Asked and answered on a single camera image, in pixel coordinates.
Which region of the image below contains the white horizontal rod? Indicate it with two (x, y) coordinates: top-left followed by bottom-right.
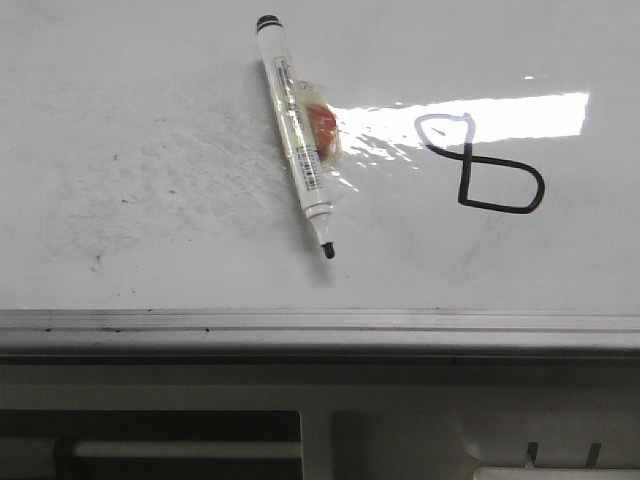
(71, 441), (302, 459)

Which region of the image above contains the white whiteboard with aluminium frame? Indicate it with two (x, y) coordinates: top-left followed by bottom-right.
(1, 1), (639, 355)

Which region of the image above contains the white black-ink whiteboard marker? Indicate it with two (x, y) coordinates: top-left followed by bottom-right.
(256, 15), (335, 259)

